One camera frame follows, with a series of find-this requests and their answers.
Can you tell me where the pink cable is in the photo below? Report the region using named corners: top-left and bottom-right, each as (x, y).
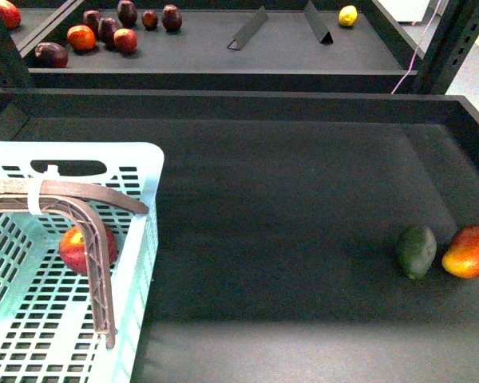
top-left (390, 0), bottom-right (443, 95)

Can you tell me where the red fruit far left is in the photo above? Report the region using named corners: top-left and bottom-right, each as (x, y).
top-left (0, 0), bottom-right (22, 30)

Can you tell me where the yellow lemon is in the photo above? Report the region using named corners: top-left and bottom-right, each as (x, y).
top-left (338, 5), bottom-right (358, 27)

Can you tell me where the red yellow mango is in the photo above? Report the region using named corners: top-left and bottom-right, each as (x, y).
top-left (441, 225), bottom-right (479, 278)

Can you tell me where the small dark red fruit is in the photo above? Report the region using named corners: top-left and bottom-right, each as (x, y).
top-left (141, 10), bottom-right (158, 31)

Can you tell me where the red apple on shelf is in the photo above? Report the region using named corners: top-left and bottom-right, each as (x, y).
top-left (113, 28), bottom-right (137, 54)

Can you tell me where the black front shelf tray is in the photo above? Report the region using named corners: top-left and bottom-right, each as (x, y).
top-left (0, 89), bottom-right (479, 382)

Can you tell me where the dark red apple right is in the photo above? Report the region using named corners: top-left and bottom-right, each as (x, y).
top-left (161, 4), bottom-right (183, 33)

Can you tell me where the black metal rack post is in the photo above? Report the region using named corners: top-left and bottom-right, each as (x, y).
top-left (410, 0), bottom-right (479, 95)

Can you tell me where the dark plum left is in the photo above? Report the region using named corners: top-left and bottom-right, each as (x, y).
top-left (82, 10), bottom-right (101, 35)

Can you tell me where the brown basket handle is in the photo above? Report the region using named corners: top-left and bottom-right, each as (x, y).
top-left (0, 179), bottom-right (149, 349)

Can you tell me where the light blue plastic basket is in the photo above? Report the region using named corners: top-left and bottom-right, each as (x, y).
top-left (0, 142), bottom-right (164, 382)

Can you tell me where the black left rack post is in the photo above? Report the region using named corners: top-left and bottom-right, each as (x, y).
top-left (0, 18), bottom-right (32, 89)

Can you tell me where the dark red apple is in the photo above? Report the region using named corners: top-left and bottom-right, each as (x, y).
top-left (161, 4), bottom-right (183, 33)
top-left (34, 42), bottom-right (69, 69)
top-left (117, 0), bottom-right (137, 28)

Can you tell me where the dark red apple back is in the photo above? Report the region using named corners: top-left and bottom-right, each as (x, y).
top-left (117, 0), bottom-right (137, 28)

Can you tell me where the flat black divider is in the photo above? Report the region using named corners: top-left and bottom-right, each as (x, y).
top-left (227, 6), bottom-right (268, 51)

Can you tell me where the black rear shelf tray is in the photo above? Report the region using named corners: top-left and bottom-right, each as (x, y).
top-left (10, 1), bottom-right (424, 93)

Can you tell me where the green avocado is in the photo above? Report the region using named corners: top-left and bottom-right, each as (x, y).
top-left (396, 226), bottom-right (437, 279)

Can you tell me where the black triangular divider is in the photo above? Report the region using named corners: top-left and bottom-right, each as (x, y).
top-left (303, 1), bottom-right (334, 45)

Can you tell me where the white zip tie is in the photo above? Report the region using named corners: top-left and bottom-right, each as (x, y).
top-left (27, 164), bottom-right (60, 215)

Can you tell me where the black shelf tray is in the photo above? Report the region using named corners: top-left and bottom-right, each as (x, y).
top-left (0, 89), bottom-right (479, 382)
top-left (10, 1), bottom-right (424, 93)

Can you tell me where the dark red apple front left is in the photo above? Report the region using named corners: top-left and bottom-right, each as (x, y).
top-left (34, 42), bottom-right (69, 69)

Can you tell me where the orange red fruit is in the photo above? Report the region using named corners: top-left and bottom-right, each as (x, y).
top-left (66, 25), bottom-right (97, 51)

